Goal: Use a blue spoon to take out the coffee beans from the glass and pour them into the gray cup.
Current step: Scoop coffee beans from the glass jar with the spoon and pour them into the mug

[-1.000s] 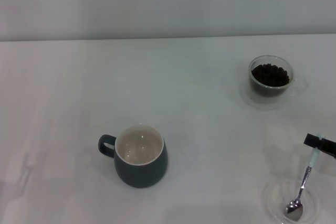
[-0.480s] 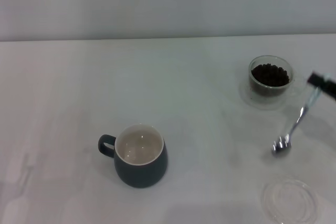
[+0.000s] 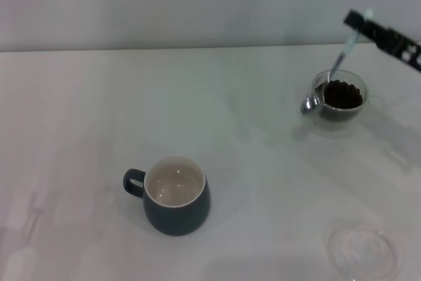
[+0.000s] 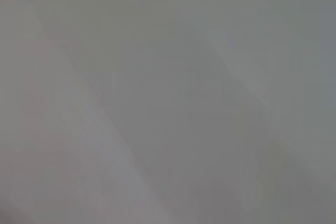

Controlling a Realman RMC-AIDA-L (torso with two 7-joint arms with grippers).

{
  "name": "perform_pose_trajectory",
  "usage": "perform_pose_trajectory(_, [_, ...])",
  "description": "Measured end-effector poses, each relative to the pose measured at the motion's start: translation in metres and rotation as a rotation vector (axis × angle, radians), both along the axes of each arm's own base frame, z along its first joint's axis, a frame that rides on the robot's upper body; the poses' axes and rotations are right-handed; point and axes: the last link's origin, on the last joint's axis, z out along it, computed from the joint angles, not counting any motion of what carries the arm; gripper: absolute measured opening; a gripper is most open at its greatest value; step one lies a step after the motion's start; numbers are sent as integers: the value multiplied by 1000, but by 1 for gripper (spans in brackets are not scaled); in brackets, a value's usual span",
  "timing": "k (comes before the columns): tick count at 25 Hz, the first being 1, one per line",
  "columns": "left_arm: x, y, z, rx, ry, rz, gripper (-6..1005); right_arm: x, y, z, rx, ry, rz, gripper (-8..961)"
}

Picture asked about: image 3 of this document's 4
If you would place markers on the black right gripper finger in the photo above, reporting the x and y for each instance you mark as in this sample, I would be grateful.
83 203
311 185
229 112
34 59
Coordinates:
385 39

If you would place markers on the dark grey ceramic mug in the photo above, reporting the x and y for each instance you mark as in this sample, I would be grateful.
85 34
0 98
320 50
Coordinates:
177 221

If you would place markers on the dark coffee beans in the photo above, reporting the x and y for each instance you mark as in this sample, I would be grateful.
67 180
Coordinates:
345 96

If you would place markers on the clear glass cup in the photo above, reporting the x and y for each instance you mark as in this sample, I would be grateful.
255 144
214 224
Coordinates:
342 114

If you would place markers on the clear glass saucer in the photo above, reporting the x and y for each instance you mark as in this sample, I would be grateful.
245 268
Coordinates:
332 133

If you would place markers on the clear glass dish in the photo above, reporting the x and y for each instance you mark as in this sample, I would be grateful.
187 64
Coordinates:
365 254

